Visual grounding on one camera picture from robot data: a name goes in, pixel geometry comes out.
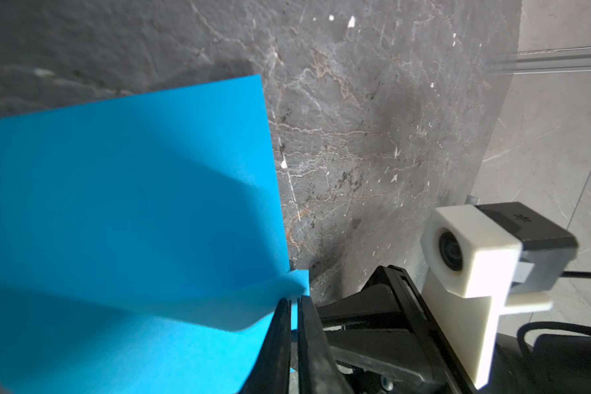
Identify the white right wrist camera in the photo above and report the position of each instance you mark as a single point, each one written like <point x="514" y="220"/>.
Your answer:
<point x="486" y="261"/>

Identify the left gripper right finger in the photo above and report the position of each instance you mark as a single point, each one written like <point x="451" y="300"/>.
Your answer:
<point x="317" y="368"/>

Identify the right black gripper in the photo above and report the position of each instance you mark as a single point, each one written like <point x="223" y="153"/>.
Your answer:
<point x="388" y="340"/>

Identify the blue square paper sheet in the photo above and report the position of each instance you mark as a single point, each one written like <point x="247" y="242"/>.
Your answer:
<point x="142" y="246"/>

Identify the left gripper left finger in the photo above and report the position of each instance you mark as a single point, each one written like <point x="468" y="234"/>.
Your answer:
<point x="270" y="373"/>

